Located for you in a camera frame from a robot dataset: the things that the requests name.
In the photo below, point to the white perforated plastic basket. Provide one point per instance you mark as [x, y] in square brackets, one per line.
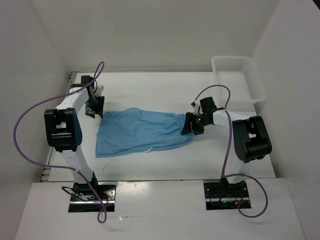
[241, 76]

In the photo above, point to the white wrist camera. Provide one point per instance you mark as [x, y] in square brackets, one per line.
[98, 91]
[197, 108]

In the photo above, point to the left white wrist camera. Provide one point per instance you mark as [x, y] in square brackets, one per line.
[98, 91]

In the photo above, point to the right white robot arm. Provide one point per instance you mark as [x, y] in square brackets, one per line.
[248, 139]

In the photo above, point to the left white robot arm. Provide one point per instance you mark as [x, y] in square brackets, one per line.
[64, 134]

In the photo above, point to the light blue shorts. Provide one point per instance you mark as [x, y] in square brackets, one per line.
[135, 131]

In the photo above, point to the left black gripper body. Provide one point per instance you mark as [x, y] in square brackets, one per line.
[94, 104]

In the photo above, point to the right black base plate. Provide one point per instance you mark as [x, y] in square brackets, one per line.
[226, 196]

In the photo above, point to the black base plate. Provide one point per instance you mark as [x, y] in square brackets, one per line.
[85, 201]
[226, 196]

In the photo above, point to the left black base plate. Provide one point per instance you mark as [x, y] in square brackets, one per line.
[85, 201]

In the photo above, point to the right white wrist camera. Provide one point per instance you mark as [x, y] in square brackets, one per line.
[197, 108]

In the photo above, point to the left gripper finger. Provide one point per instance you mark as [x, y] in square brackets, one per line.
[100, 108]
[90, 113]

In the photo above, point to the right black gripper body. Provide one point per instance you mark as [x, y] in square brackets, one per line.
[199, 122]

